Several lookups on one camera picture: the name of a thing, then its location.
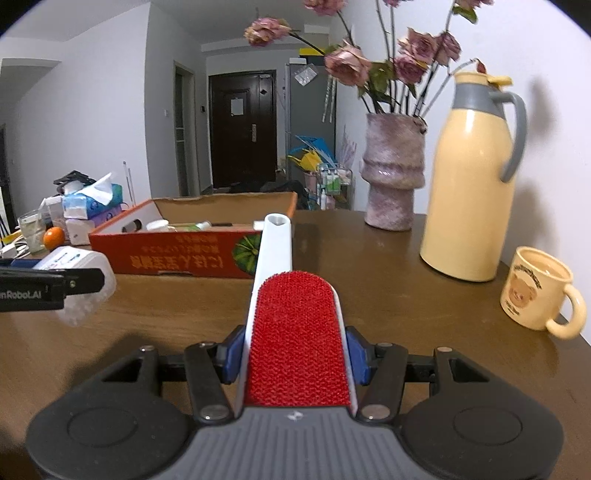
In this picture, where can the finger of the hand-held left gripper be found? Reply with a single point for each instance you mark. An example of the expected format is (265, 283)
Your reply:
(21, 264)
(85, 280)

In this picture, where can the white paper cup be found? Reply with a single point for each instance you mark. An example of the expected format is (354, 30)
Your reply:
(158, 225)

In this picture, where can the white folded umbrella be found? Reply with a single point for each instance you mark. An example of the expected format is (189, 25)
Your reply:
(328, 99)

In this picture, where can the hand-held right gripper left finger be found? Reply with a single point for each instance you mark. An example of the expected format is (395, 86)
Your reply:
(236, 345)

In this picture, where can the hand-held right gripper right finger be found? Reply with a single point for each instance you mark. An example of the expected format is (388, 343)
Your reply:
(358, 351)

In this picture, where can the dark brown entrance door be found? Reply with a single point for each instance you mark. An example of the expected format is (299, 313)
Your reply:
(240, 138)

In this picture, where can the pink textured vase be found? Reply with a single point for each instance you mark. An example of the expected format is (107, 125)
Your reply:
(392, 175)

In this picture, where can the black gadget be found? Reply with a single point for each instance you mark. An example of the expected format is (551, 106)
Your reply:
(74, 177)

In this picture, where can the clear drinking glass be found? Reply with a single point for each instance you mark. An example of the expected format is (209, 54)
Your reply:
(32, 233)

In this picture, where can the grey refrigerator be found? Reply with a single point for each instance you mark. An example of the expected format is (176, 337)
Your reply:
(304, 115)

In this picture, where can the purple feather decoration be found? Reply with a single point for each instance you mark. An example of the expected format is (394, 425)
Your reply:
(346, 147)

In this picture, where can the green spray bottle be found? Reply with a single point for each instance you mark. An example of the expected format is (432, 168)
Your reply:
(201, 225)

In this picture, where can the blue tissue pack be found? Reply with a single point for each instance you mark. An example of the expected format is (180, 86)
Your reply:
(78, 205)

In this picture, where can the dried pink rose bouquet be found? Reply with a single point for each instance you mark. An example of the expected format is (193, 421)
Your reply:
(346, 64)

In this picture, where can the purple tissue pack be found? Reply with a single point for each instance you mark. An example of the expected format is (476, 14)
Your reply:
(105, 213)

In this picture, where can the red and white lint brush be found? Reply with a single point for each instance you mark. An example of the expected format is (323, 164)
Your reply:
(295, 341)

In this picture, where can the grey interior door frame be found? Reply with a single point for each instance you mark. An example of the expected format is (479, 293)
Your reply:
(181, 129)

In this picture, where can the yellow and black box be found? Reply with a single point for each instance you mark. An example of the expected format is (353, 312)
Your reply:
(314, 54)

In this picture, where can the yellow thermos jug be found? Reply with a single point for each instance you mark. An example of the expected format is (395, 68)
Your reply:
(466, 194)

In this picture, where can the cardboard box with orange rim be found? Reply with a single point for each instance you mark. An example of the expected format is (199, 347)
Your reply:
(184, 258)

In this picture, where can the metal trolley cart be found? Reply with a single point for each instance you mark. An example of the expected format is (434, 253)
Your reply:
(334, 184)

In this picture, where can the orange fruit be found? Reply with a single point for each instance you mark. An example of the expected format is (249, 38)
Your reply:
(54, 239)

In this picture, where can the cream bear mug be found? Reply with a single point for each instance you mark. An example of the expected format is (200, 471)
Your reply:
(531, 295)

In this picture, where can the blue folded plastic item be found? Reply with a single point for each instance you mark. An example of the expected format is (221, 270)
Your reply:
(318, 145)

